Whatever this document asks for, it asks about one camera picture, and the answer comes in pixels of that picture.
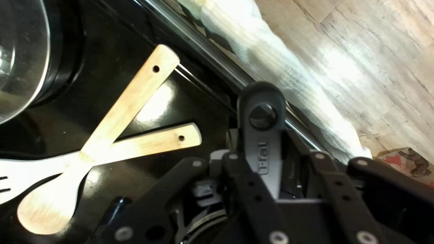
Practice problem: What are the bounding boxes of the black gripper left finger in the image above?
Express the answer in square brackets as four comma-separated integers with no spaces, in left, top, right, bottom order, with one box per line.
[95,157,208,244]

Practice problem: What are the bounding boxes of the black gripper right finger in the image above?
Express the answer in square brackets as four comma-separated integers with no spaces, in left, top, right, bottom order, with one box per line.
[348,157,434,244]

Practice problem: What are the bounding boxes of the wooden spoon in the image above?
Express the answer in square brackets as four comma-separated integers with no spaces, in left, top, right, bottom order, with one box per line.
[17,45,181,235]

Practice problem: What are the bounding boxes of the black pot with glass lid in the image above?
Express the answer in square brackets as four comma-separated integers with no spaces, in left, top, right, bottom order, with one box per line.
[175,80,434,244]

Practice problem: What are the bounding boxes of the black electric stove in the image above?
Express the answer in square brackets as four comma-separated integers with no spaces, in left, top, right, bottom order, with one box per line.
[0,0,327,244]

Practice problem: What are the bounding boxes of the slotted wooden spatula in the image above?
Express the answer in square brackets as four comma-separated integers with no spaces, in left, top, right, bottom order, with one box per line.
[0,122,202,203]

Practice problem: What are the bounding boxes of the black pan with glass lid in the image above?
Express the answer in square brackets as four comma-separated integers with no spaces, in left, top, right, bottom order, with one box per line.
[0,0,84,123]

